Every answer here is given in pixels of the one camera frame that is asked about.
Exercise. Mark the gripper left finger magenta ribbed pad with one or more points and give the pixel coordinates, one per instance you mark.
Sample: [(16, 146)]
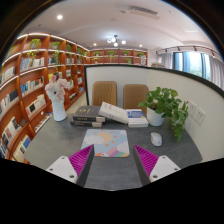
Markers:
[(74, 168)]

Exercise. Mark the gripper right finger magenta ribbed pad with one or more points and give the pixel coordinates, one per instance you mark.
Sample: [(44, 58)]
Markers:
[(152, 167)]

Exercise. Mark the white computer mouse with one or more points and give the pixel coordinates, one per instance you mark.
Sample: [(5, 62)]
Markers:
[(156, 139)]

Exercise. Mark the pastel cloud mouse pad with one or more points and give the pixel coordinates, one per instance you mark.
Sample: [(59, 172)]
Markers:
[(107, 142)]

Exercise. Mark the dark book bottom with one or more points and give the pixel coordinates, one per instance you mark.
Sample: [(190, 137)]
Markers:
[(86, 123)]

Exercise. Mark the white plant pot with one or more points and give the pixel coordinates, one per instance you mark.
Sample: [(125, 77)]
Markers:
[(154, 118)]

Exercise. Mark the blue white book stack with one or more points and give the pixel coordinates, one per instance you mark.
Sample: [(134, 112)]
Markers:
[(136, 118)]

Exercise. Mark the dark hardcover book top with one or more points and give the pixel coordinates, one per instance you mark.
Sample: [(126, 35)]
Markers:
[(88, 113)]

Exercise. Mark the white vase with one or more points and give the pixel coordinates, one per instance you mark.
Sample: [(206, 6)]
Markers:
[(59, 113)]

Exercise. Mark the white leaning book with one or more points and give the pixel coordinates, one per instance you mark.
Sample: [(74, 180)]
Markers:
[(113, 112)]

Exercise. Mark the green pothos plant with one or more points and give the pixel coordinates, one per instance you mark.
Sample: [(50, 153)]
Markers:
[(165, 101)]

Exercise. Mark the right tan chair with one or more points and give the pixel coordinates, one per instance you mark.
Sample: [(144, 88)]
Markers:
[(133, 94)]

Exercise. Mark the tan chair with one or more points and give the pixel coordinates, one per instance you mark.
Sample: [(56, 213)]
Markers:
[(104, 91), (133, 94)]

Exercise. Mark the left tan chair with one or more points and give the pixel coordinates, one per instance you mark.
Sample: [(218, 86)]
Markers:
[(104, 91)]

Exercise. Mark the pink white flowers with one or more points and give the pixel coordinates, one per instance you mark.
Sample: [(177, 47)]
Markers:
[(55, 89)]

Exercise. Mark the white partition panel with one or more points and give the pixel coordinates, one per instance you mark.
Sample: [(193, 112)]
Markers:
[(209, 136)]

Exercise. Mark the orange wooden bookshelf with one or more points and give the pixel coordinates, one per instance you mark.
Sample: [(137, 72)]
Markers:
[(32, 60)]

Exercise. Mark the window with curtains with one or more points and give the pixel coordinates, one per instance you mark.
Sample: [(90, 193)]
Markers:
[(197, 60)]

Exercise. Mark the ceiling chandelier lamp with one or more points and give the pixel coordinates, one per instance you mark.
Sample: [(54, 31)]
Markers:
[(116, 41)]

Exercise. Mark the ceiling air vent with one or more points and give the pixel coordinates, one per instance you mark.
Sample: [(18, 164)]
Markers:
[(141, 11)]

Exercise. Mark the wall socket right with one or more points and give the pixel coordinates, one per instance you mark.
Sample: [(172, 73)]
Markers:
[(199, 116)]

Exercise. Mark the wall socket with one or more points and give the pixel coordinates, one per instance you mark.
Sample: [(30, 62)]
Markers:
[(191, 108), (199, 116)]

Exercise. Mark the wall socket left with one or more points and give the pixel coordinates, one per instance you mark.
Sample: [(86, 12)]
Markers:
[(191, 108)]

